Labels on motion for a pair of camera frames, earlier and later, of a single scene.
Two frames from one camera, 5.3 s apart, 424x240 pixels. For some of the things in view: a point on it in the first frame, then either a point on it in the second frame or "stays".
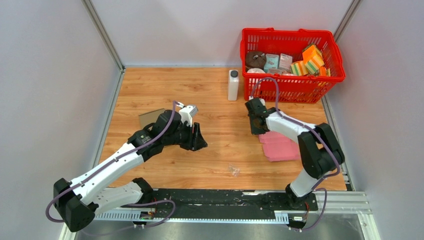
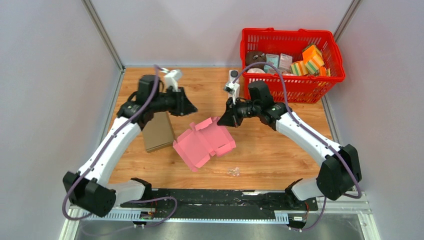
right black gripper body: [255, 130] to [246, 109]
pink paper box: [278, 147] to [196, 145]
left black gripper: [195, 141] to [183, 105]
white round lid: [256, 70] stays
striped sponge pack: [299, 68] stays
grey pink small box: [285, 61] stays
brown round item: [255, 59] stays
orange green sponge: [313, 58] stays
